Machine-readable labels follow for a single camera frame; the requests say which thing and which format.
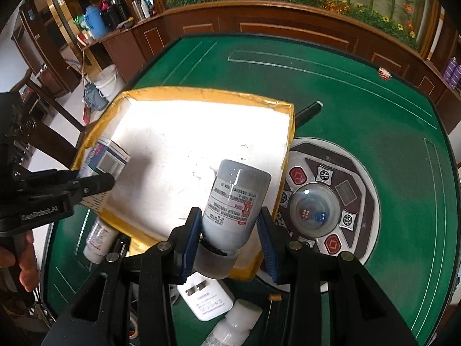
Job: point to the white box with yellow tape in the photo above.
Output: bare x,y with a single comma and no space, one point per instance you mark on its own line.
173,144

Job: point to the round table control panel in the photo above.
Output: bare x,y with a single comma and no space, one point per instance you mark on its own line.
356,245

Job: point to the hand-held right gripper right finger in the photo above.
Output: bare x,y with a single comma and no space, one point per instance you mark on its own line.
268,248

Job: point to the clear dice dome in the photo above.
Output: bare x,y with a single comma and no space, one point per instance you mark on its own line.
317,209

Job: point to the person's left hand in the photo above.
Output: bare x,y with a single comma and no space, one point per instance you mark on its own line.
25,266

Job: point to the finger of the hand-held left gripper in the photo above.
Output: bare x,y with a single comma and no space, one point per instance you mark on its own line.
83,187

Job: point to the black thermos jug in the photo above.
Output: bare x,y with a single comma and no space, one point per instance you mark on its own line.
115,10

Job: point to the white plastic bucket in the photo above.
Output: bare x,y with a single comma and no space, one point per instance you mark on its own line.
106,83

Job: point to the plain white plastic bottle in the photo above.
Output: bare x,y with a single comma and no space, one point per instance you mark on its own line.
237,320

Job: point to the wide white red-label bottle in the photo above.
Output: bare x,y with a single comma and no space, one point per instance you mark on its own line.
97,239

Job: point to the dark wooden chair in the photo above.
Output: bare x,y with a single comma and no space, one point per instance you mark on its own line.
54,137

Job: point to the white power adapter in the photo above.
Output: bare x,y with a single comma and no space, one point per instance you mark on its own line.
205,299

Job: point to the tall white medicine bottle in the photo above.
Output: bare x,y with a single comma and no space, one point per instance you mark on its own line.
230,202

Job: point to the cigarette butt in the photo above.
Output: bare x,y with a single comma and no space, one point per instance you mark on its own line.
274,297

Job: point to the wooden display cabinet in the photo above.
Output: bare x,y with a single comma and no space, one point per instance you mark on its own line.
46,43

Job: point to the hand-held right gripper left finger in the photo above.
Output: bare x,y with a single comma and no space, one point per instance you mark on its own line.
191,245

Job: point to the small white bottle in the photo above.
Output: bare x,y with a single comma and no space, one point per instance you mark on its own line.
145,8

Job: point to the long black pen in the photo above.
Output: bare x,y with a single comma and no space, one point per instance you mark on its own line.
306,112

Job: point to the purple bottles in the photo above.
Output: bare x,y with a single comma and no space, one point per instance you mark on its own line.
452,74

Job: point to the steel thermos cup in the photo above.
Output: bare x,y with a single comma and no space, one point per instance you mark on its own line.
138,10

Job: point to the blue thermos jug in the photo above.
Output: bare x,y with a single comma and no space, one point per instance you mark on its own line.
94,21

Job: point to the grey dustpan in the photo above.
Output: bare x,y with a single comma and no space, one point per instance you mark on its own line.
94,97

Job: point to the blue and white medicine box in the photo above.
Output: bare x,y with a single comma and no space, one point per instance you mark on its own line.
104,155

